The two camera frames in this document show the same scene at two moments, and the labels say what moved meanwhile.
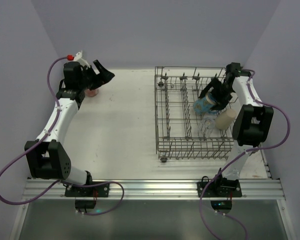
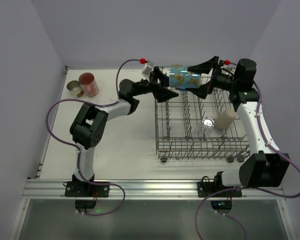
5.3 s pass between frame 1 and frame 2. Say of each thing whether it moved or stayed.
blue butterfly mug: moved
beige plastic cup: stayed
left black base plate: stayed
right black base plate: stayed
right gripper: moved
